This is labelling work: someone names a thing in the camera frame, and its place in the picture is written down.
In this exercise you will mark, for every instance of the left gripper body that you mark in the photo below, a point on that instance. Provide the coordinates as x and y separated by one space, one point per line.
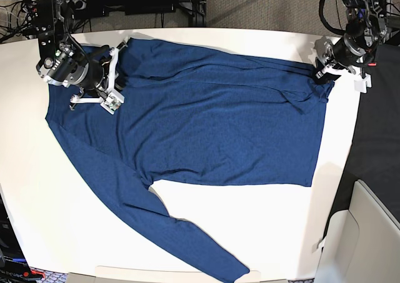
339 58

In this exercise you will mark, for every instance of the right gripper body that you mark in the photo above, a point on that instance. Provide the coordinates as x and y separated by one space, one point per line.
65 65

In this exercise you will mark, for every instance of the blue long-sleeve shirt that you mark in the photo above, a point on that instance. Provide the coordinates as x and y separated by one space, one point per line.
197 116

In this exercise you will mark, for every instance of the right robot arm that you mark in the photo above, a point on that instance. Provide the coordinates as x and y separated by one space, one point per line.
53 21

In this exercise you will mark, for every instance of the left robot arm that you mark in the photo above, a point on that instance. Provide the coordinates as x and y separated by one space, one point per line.
365 23

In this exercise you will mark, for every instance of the black power strip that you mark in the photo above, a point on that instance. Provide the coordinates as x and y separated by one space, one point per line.
77 5

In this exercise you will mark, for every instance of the beige plastic bin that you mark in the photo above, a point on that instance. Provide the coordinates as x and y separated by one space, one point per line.
362 242

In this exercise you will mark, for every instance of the black box with red label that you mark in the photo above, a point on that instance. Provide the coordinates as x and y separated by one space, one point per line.
14 267

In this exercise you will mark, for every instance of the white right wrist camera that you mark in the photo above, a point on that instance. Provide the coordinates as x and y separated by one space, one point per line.
112 102

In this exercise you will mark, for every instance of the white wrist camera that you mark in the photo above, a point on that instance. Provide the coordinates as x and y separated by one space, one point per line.
361 84
112 102

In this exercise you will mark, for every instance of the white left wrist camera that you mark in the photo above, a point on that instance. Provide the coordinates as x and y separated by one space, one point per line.
361 84

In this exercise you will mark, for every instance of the black table frame leg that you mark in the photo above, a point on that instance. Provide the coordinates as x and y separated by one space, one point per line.
196 11

